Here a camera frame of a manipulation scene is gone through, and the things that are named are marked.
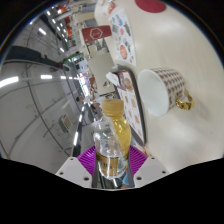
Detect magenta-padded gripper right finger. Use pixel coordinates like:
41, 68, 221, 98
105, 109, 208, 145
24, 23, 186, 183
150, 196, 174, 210
126, 144, 169, 189

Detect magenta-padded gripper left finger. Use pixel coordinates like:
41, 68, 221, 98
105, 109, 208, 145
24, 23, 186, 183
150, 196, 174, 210
54, 144, 98, 189

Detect clear bottle with yellow drink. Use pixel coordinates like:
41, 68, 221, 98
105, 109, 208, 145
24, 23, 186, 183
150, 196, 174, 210
92, 98, 132, 183

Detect ceiling air conditioner unit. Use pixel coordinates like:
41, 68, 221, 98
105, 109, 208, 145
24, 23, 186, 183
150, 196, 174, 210
59, 114, 73, 133

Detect person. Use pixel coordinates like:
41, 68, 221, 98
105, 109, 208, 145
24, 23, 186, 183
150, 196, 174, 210
90, 101, 103, 118

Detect crumpled white napkin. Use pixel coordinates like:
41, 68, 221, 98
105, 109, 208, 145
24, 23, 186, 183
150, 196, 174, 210
105, 71, 120, 88

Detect beige chair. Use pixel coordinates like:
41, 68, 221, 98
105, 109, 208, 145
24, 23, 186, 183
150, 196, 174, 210
88, 52, 116, 88

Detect ceiling lights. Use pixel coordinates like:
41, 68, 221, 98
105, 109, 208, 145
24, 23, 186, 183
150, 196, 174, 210
0, 4, 89, 148

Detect red paper cup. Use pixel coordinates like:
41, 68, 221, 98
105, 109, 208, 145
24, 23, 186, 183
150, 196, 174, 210
81, 25, 113, 44

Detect flat round red coaster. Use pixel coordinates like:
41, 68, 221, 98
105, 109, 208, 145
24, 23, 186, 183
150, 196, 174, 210
134, 0, 167, 14

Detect small red packet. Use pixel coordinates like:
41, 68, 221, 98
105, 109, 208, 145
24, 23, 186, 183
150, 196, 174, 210
108, 0, 116, 14

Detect white patterned mug, gold handle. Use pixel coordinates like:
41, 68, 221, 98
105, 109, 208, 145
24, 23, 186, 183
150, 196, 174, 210
137, 67, 194, 118

